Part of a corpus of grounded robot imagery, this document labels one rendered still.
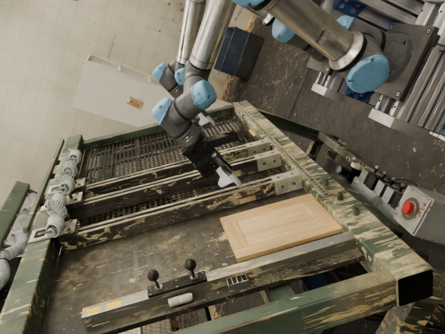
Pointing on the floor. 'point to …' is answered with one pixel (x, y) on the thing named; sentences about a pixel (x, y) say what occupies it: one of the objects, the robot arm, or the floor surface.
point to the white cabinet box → (120, 93)
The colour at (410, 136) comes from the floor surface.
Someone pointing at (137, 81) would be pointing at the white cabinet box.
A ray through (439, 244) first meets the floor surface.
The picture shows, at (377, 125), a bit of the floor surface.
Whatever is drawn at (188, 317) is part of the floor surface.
